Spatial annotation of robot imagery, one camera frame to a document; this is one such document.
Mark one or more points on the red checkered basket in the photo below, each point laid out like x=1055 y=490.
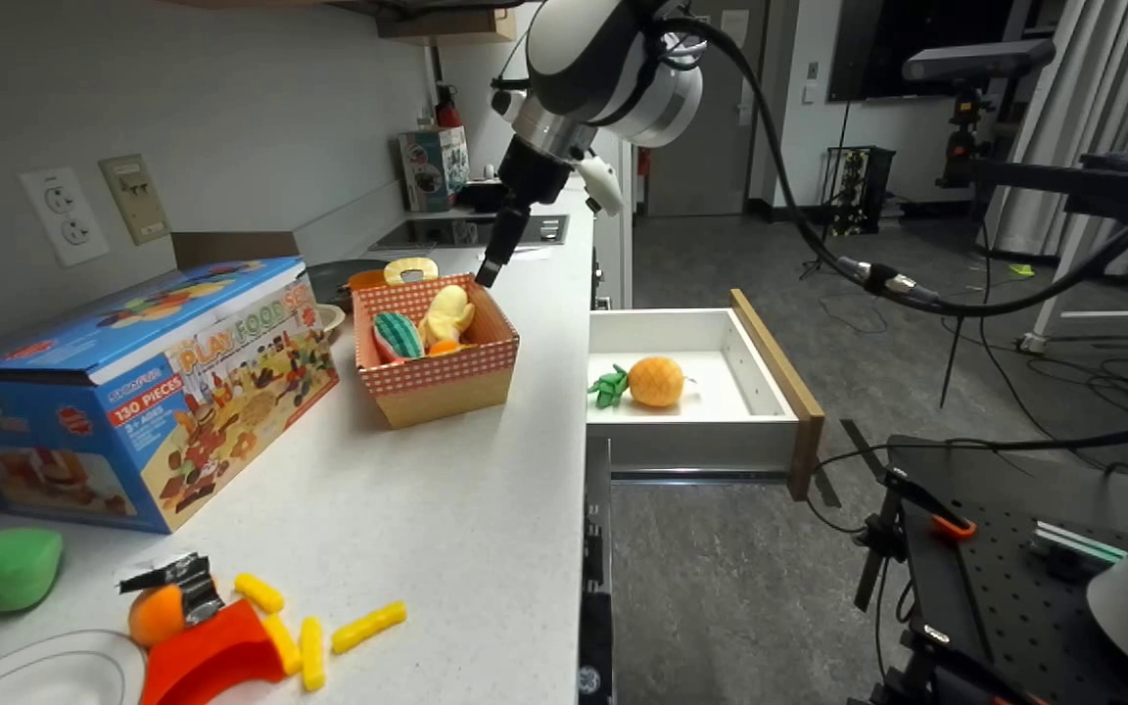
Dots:
x=440 y=381

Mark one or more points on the orange pineapple plush toy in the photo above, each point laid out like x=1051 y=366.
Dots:
x=653 y=381

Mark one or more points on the blue play food box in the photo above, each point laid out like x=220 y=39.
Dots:
x=148 y=405

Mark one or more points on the orange toy fruit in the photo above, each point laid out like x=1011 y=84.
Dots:
x=158 y=615

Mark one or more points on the striped watermelon plush toy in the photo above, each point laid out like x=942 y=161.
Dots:
x=401 y=334

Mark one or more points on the yellow banana plush toy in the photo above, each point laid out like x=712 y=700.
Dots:
x=448 y=313

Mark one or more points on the white plate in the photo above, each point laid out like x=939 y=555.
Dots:
x=85 y=666

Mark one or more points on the yellow toy fry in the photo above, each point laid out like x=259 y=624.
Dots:
x=311 y=655
x=364 y=629
x=259 y=594

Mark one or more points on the black camera tripod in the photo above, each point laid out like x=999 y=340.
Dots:
x=887 y=543

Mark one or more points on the beige wall switch plate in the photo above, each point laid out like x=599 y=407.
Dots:
x=135 y=196

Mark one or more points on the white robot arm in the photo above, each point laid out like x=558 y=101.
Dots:
x=592 y=63

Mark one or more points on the white wall outlet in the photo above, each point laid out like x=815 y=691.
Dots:
x=63 y=213

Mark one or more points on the black induction cooktop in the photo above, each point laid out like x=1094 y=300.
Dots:
x=473 y=232

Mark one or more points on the red fries holder toy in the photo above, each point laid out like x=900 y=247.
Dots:
x=209 y=658

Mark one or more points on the green plush toy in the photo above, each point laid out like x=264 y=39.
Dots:
x=30 y=564

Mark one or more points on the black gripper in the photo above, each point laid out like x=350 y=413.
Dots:
x=528 y=179

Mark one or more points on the white wooden-front drawer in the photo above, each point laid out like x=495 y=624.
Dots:
x=747 y=407

